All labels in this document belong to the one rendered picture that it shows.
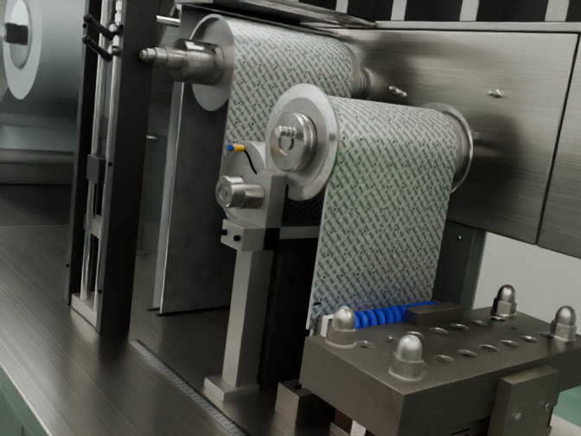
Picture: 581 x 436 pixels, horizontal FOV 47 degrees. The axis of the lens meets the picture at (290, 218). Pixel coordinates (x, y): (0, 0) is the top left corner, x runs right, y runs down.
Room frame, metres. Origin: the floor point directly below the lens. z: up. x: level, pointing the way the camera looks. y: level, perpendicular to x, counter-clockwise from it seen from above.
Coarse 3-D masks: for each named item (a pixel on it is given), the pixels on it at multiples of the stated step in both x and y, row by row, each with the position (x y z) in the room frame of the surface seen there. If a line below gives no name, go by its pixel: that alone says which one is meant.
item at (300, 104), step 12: (288, 108) 0.87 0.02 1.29; (300, 108) 0.85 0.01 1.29; (312, 108) 0.83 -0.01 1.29; (324, 120) 0.81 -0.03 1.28; (324, 132) 0.81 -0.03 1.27; (456, 132) 0.97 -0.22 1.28; (324, 144) 0.81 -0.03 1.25; (324, 156) 0.80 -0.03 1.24; (456, 156) 0.96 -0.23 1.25; (276, 168) 0.88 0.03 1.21; (312, 168) 0.82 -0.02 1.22; (456, 168) 0.97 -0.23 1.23; (288, 180) 0.85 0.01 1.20; (300, 180) 0.83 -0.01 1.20; (312, 180) 0.82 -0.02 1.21
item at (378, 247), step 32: (352, 192) 0.83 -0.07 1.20; (384, 192) 0.86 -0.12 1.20; (416, 192) 0.90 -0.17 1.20; (448, 192) 0.95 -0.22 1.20; (352, 224) 0.83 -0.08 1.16; (384, 224) 0.87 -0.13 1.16; (416, 224) 0.91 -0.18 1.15; (320, 256) 0.80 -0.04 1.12; (352, 256) 0.84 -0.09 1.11; (384, 256) 0.88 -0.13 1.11; (416, 256) 0.92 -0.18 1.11; (320, 288) 0.81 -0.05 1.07; (352, 288) 0.84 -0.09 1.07; (384, 288) 0.88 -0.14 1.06; (416, 288) 0.93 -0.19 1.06
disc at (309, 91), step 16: (288, 96) 0.87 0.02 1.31; (304, 96) 0.85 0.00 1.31; (320, 96) 0.82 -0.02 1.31; (272, 112) 0.90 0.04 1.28; (304, 112) 0.84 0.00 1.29; (336, 128) 0.80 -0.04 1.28; (336, 144) 0.79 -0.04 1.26; (336, 160) 0.79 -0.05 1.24; (320, 176) 0.81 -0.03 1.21; (288, 192) 0.85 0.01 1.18; (304, 192) 0.83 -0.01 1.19
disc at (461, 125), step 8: (432, 104) 1.02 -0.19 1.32; (440, 104) 1.01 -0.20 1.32; (448, 112) 0.99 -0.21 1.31; (456, 112) 0.98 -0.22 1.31; (456, 120) 0.98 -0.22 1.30; (464, 120) 0.97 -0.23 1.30; (456, 128) 0.98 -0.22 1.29; (464, 128) 0.97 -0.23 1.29; (464, 136) 0.97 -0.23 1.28; (464, 144) 0.96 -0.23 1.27; (472, 144) 0.96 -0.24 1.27; (464, 152) 0.96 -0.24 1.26; (472, 152) 0.96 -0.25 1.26; (464, 160) 0.96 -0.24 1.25; (464, 168) 0.96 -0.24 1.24; (456, 176) 0.97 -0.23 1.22; (464, 176) 0.96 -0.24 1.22; (456, 184) 0.96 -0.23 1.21
